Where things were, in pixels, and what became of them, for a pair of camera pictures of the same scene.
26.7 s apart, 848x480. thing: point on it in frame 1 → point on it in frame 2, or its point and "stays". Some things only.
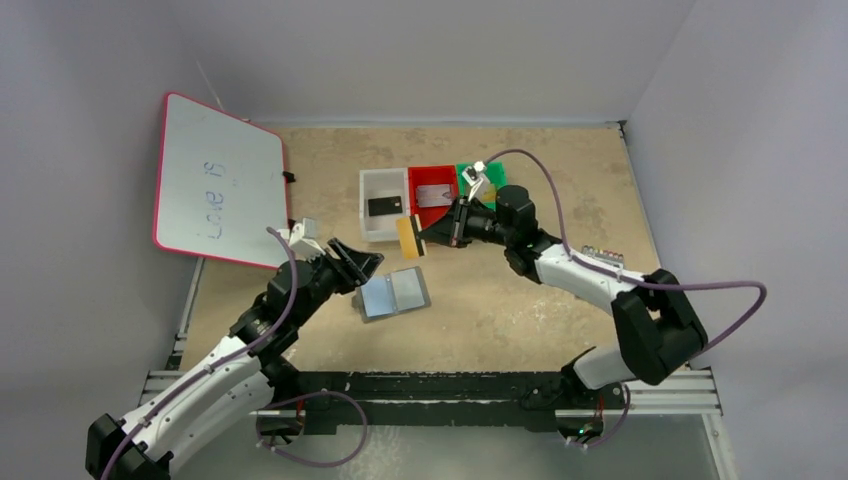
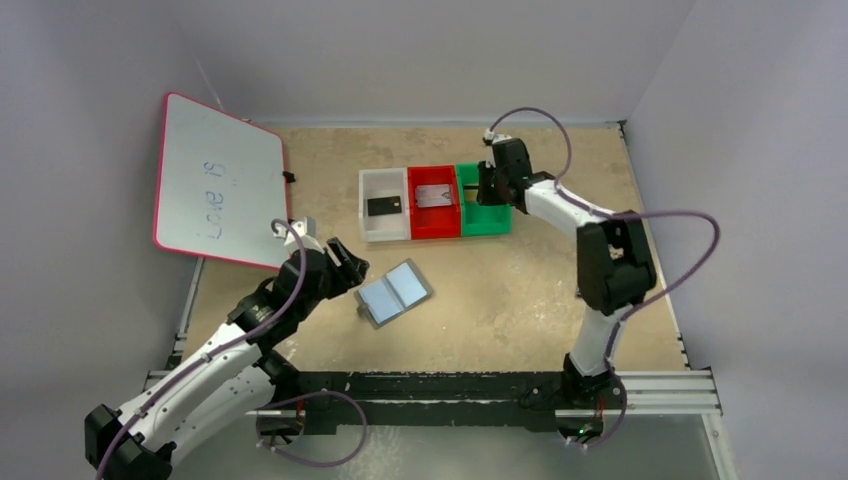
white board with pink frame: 221,184 stays
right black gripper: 454,225 → 491,183
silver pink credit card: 433,195 stays
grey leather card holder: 396,292 stays
